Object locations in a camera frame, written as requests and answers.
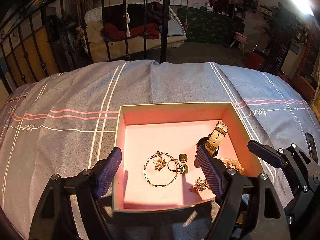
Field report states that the gold hoop bangle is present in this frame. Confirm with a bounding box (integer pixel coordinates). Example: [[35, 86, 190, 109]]
[[143, 151, 181, 188]]

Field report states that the white pearl bracelet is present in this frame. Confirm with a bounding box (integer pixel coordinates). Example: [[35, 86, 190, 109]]
[[220, 157, 245, 175]]

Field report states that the mint box with pink interior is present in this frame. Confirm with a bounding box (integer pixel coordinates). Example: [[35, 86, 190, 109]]
[[112, 102, 263, 212]]

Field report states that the tan leather strap watch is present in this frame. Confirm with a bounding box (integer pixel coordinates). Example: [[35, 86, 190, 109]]
[[196, 121, 228, 158]]

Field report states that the pink stool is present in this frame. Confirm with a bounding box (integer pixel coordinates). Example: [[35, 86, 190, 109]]
[[229, 32, 248, 54]]

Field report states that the black smartphone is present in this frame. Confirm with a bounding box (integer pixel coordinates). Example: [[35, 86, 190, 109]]
[[305, 132, 318, 164]]

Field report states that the black iron bed frame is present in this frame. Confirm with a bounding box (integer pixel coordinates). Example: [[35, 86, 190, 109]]
[[0, 0, 172, 93]]

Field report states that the gold silver brooch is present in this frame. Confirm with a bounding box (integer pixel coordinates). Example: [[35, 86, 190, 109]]
[[153, 156, 167, 171]]

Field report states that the green potted plant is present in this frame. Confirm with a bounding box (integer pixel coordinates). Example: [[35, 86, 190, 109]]
[[261, 2, 301, 73]]

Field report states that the dark floral cabinet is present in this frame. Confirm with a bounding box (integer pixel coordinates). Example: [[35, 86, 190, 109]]
[[177, 6, 245, 46]]

